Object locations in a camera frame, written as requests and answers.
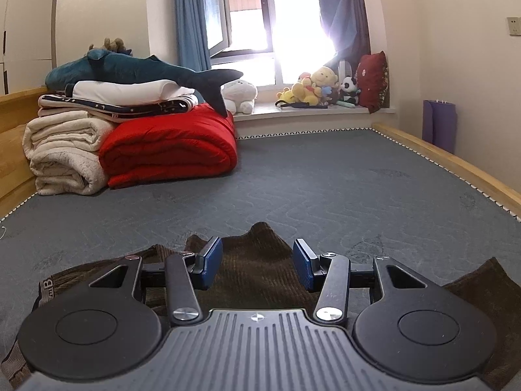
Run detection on brown corduroy pants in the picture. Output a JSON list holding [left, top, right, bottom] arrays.
[[0, 222, 517, 391]]

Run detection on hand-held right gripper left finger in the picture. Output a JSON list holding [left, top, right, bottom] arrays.
[[89, 236, 224, 327]]

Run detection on white folded quilt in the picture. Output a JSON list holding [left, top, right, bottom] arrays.
[[65, 79, 196, 105]]

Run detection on white wardrobe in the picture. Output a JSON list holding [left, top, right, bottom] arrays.
[[0, 0, 63, 95]]

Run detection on cream fleece blanket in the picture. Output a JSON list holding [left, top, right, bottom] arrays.
[[22, 115, 115, 196]]

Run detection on dark star-print blanket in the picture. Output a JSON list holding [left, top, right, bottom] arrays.
[[38, 94, 200, 123]]

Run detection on brown plush toy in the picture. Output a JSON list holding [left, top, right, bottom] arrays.
[[87, 37, 133, 55]]

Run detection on window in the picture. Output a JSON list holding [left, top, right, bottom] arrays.
[[204, 0, 340, 87]]

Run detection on panda plush toy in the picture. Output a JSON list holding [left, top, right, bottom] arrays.
[[340, 76, 361, 105]]

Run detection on wooden bed frame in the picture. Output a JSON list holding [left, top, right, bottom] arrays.
[[0, 87, 521, 223]]

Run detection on blue shark plush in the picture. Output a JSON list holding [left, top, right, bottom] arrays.
[[45, 49, 244, 117]]

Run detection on white seal plush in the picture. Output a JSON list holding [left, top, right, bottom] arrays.
[[222, 79, 259, 115]]

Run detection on red folded quilt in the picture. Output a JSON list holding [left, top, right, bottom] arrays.
[[99, 104, 239, 189]]

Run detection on red embroidered cushion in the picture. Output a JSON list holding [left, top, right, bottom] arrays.
[[355, 51, 390, 114]]

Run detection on purple bag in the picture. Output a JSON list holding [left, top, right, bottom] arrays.
[[422, 99, 458, 155]]

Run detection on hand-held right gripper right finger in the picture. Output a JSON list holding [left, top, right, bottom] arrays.
[[293, 238, 428, 327]]

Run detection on blue curtain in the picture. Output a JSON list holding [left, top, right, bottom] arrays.
[[174, 0, 213, 73], [313, 0, 372, 71]]

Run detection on yellow bear plush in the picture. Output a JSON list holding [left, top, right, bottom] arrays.
[[291, 80, 324, 106]]

